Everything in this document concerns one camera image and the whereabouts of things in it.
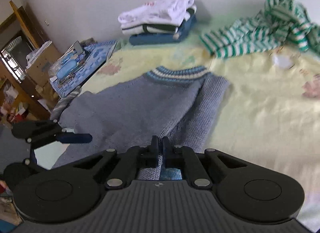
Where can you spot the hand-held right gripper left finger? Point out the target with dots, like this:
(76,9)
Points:
(154,151)

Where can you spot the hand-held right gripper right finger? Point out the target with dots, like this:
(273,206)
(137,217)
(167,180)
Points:
(167,151)

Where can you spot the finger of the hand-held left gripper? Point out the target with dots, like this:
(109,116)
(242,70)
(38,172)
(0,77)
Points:
(33,162)
(75,138)

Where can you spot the grey knit sweater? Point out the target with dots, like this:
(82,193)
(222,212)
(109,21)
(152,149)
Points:
(140,107)

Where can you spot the wooden cabinet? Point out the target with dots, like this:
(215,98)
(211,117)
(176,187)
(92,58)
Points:
(27,95)

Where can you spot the large blue case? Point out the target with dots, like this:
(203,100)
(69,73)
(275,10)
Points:
(66,69)

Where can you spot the cardboard box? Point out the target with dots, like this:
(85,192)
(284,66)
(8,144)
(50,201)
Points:
(40,70)

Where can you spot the blue patterned cloth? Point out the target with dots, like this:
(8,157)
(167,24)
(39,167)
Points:
(97,57)

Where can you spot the grey phone stand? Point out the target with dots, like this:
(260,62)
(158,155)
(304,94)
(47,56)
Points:
(78,47)

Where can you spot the white plastic bag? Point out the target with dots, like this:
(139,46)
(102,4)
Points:
(37,52)

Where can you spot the yellow printed bed sheet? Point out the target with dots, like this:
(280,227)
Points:
(262,122)

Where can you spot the blue folded garment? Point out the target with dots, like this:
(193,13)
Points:
(155,39)

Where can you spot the green white striped shirt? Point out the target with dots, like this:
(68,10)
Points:
(250,40)

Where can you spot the white folded shirt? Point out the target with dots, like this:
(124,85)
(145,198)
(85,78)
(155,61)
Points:
(160,11)

